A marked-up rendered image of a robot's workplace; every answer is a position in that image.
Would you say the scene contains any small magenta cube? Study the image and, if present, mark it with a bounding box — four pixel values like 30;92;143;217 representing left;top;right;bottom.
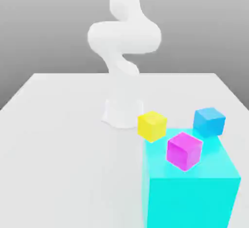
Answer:
166;132;203;172

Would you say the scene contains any small yellow cube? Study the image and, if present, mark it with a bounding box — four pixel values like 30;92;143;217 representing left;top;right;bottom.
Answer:
137;110;168;143

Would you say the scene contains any large cyan box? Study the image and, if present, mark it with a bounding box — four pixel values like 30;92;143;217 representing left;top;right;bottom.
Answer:
142;128;242;228

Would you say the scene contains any small blue cube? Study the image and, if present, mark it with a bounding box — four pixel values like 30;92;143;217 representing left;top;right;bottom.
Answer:
193;107;227;138

